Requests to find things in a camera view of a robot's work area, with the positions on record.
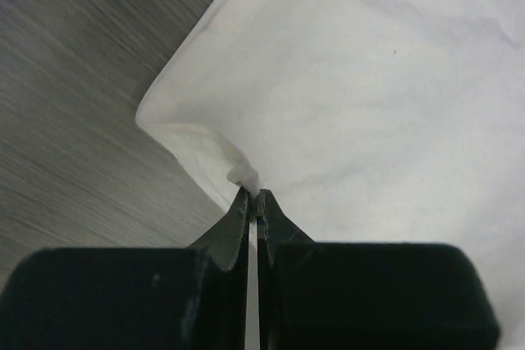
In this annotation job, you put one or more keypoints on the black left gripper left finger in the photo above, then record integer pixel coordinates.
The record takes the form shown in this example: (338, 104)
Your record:
(134, 298)

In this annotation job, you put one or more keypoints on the cream white t shirt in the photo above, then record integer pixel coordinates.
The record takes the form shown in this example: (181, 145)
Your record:
(369, 120)

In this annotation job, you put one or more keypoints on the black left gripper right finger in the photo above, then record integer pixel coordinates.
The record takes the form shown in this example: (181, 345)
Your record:
(314, 295)

